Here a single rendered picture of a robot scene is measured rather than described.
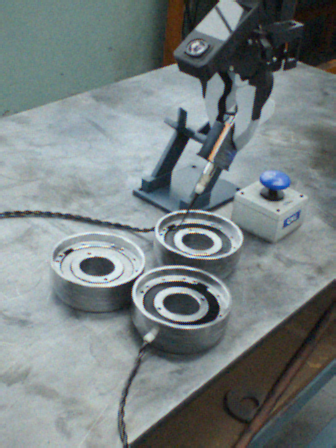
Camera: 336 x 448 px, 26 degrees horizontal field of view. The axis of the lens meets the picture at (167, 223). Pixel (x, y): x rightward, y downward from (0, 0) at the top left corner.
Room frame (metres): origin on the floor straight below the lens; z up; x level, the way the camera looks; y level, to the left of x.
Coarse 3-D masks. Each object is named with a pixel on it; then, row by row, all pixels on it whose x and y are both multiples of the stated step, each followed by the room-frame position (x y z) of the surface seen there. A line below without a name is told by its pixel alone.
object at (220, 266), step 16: (160, 224) 0.75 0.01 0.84; (176, 224) 0.77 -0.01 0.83; (208, 224) 0.78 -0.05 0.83; (224, 224) 0.78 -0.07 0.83; (160, 240) 0.72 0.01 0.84; (176, 240) 0.74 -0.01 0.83; (192, 240) 0.76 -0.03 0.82; (208, 240) 0.76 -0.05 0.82; (240, 240) 0.73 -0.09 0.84; (160, 256) 0.71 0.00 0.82; (176, 256) 0.69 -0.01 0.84; (192, 256) 0.69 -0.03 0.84; (224, 256) 0.70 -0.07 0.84; (208, 272) 0.69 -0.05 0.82; (224, 272) 0.70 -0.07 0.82
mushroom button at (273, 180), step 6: (264, 174) 0.85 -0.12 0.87; (270, 174) 0.85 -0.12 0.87; (276, 174) 0.85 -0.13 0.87; (282, 174) 0.85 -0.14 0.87; (264, 180) 0.84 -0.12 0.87; (270, 180) 0.83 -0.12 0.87; (276, 180) 0.83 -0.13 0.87; (282, 180) 0.84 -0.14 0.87; (288, 180) 0.84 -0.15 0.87; (264, 186) 0.83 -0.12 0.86; (270, 186) 0.83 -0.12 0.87; (276, 186) 0.83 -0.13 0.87; (282, 186) 0.83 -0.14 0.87; (288, 186) 0.84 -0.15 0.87; (270, 192) 0.84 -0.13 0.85; (276, 192) 0.84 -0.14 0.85
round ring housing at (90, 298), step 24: (72, 240) 0.70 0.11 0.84; (96, 240) 0.71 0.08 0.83; (120, 240) 0.71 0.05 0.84; (72, 264) 0.66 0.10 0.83; (96, 264) 0.69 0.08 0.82; (120, 264) 0.67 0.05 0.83; (144, 264) 0.66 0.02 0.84; (72, 288) 0.62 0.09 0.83; (96, 288) 0.61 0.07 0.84; (120, 288) 0.62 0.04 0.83; (96, 312) 0.62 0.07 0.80
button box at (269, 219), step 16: (240, 192) 0.84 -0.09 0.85; (256, 192) 0.85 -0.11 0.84; (288, 192) 0.86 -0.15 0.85; (240, 208) 0.83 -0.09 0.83; (256, 208) 0.82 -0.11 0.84; (272, 208) 0.81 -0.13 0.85; (288, 208) 0.82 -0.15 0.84; (304, 208) 0.85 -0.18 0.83; (240, 224) 0.83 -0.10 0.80; (256, 224) 0.82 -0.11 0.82; (272, 224) 0.80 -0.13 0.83; (288, 224) 0.82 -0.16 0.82; (272, 240) 0.80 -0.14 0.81
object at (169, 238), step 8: (184, 224) 0.78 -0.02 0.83; (192, 224) 0.78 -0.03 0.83; (200, 224) 0.78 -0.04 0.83; (168, 232) 0.75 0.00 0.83; (176, 232) 0.76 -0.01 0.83; (216, 232) 0.77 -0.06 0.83; (168, 240) 0.74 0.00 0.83; (224, 240) 0.75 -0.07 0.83; (176, 248) 0.72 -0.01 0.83; (224, 248) 0.73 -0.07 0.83; (200, 256) 0.71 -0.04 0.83; (208, 256) 0.71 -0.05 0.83
